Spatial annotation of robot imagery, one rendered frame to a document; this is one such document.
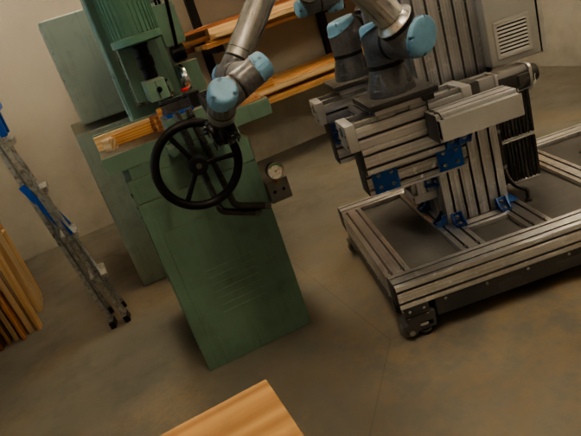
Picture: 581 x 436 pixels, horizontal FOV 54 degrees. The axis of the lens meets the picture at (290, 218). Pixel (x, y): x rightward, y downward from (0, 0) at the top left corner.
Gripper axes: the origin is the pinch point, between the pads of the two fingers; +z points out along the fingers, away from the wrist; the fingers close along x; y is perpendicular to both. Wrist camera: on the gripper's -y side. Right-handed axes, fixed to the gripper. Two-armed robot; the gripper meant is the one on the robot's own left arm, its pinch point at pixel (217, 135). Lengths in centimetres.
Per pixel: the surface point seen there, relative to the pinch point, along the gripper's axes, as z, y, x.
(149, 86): 21.5, -32.9, -10.2
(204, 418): -45, 67, -34
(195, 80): 42, -38, 9
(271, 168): 25.9, 9.3, 16.4
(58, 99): 230, -149, -53
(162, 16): 30, -61, 6
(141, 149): 20.1, -12.5, -21.4
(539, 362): 2, 103, 58
